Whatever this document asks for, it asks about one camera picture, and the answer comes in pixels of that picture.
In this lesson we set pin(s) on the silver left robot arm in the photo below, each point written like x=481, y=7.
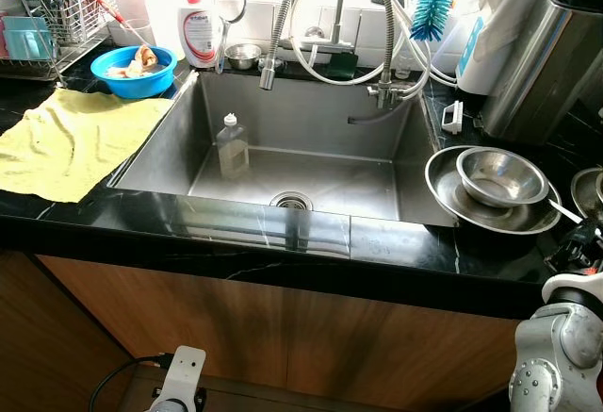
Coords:
x=174, y=406

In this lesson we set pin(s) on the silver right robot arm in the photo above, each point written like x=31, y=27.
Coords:
x=556, y=346

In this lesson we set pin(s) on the steel spoon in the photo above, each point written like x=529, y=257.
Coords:
x=565, y=211

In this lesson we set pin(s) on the small white clip holder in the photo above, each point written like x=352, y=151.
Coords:
x=452, y=118

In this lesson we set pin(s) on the white jug blue label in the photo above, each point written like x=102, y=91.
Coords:
x=471, y=63

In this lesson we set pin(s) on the steel gooseneck faucet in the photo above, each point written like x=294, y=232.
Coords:
x=388, y=54

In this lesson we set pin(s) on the blue bottle brush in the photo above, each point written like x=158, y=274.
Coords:
x=431, y=11

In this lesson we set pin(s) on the steel sink drain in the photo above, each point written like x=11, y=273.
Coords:
x=291, y=202

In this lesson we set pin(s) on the dark green sponge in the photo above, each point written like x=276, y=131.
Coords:
x=341, y=65

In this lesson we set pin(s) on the stainless steel sink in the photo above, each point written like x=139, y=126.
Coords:
x=311, y=110

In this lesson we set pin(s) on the wooden sink cabinet front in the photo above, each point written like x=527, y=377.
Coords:
x=283, y=337

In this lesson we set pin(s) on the clear plastic bottle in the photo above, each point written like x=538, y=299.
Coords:
x=233, y=153

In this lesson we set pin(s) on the steel pull-out faucet sprayer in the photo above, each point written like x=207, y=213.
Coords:
x=273, y=54

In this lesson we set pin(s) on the small steel bowl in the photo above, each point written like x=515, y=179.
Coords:
x=243, y=57

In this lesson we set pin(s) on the white soap bottle red cap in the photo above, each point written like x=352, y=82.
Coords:
x=200, y=40

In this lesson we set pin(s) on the blue plastic bowl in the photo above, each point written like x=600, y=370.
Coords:
x=141, y=87

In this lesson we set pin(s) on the food scraps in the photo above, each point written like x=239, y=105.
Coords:
x=143, y=58

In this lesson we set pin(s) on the yellow cloth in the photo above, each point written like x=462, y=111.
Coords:
x=75, y=143

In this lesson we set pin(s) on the wooden side cabinet panel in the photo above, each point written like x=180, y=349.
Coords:
x=47, y=337

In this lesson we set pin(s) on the teal plastic container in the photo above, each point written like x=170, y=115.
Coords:
x=26, y=40

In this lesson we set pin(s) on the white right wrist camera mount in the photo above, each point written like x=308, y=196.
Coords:
x=575, y=282

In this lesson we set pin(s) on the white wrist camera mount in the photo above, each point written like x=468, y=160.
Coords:
x=187, y=370
x=575, y=282

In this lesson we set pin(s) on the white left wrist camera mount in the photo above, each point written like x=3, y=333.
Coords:
x=187, y=370

